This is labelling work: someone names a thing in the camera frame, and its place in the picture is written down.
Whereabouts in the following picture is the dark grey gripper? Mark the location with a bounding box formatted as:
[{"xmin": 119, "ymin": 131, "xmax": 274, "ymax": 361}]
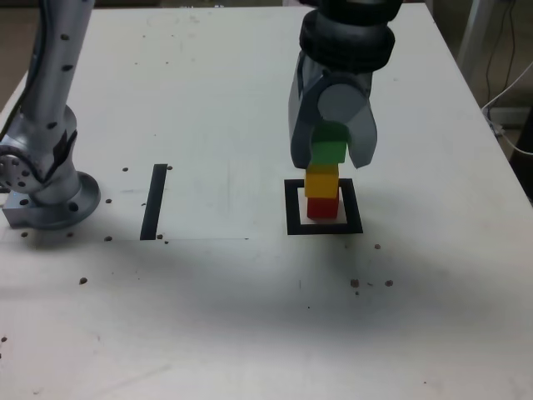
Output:
[{"xmin": 289, "ymin": 54, "xmax": 378, "ymax": 170}]

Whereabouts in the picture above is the green cube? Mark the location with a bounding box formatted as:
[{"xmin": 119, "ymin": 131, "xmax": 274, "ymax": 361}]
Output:
[{"xmin": 311, "ymin": 123, "xmax": 349, "ymax": 165}]

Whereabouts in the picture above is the yellow cube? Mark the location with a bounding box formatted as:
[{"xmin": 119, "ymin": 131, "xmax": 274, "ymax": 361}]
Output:
[{"xmin": 304, "ymin": 162, "xmax": 339, "ymax": 199}]

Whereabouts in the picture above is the red cube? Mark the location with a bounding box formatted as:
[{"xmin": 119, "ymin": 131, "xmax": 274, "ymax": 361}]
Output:
[{"xmin": 306, "ymin": 196, "xmax": 339, "ymax": 221}]

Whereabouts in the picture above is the black tape square outline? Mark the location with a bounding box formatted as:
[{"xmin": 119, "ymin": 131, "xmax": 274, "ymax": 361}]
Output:
[{"xmin": 284, "ymin": 177, "xmax": 364, "ymax": 237}]

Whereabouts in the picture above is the black tape strip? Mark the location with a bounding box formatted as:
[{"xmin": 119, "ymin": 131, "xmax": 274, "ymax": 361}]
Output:
[{"xmin": 139, "ymin": 163, "xmax": 169, "ymax": 242}]

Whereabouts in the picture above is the white metal post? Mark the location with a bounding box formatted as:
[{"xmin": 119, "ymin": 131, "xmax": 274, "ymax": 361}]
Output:
[{"xmin": 456, "ymin": 0, "xmax": 495, "ymax": 74}]

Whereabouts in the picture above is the white cable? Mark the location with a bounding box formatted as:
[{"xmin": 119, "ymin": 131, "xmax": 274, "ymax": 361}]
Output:
[{"xmin": 481, "ymin": 61, "xmax": 533, "ymax": 156}]

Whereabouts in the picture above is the thin black hanging cable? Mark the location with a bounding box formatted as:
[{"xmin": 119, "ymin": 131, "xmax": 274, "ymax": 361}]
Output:
[{"xmin": 485, "ymin": 0, "xmax": 516, "ymax": 105}]

